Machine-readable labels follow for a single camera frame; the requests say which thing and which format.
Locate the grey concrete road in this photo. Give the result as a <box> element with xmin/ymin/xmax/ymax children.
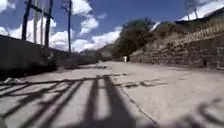
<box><xmin>0</xmin><ymin>60</ymin><xmax>224</xmax><ymax>128</ymax></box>

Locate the brown brick wall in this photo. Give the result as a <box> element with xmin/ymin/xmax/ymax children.
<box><xmin>128</xmin><ymin>19</ymin><xmax>224</xmax><ymax>71</ymax></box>

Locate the dark utility pole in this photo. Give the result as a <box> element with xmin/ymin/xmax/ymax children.
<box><xmin>67</xmin><ymin>0</ymin><xmax>73</xmax><ymax>55</ymax></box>

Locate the thin pole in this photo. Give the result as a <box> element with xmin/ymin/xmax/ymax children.
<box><xmin>184</xmin><ymin>0</ymin><xmax>190</xmax><ymax>21</ymax></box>

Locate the dark post frame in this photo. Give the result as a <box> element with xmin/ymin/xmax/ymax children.
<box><xmin>21</xmin><ymin>0</ymin><xmax>55</xmax><ymax>48</ymax></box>

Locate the clump of green trees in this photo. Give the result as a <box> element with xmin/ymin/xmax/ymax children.
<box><xmin>112</xmin><ymin>17</ymin><xmax>158</xmax><ymax>61</ymax></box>

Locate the distant hill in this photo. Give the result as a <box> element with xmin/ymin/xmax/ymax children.
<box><xmin>79</xmin><ymin>43</ymin><xmax>116</xmax><ymax>61</ymax></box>

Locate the dark low wall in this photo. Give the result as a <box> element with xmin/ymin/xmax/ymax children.
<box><xmin>0</xmin><ymin>34</ymin><xmax>101</xmax><ymax>81</ymax></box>

